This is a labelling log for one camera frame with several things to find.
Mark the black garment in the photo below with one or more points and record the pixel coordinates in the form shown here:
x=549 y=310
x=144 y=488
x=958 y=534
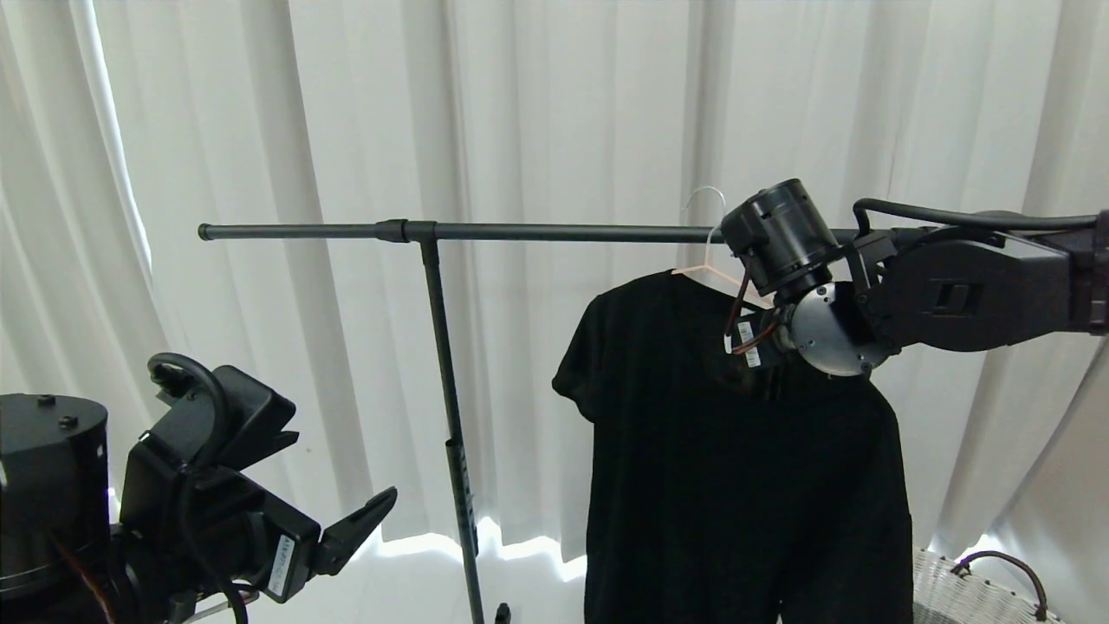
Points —
x=736 y=485

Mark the white curtain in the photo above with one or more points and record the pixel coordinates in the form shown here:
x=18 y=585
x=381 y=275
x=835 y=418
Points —
x=346 y=104

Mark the white laundry basket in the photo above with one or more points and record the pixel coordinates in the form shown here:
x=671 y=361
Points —
x=962 y=598

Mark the black clothes rack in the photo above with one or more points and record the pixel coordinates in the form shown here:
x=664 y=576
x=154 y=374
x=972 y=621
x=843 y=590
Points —
x=520 y=231

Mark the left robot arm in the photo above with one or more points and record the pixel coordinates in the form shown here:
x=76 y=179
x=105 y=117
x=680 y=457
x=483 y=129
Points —
x=48 y=485

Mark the pink clothes hanger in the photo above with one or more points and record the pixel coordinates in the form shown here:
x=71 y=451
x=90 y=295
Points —
x=709 y=251

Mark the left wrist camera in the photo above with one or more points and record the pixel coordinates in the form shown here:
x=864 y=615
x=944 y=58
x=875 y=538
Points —
x=225 y=416

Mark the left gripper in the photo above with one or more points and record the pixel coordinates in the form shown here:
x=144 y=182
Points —
x=217 y=537

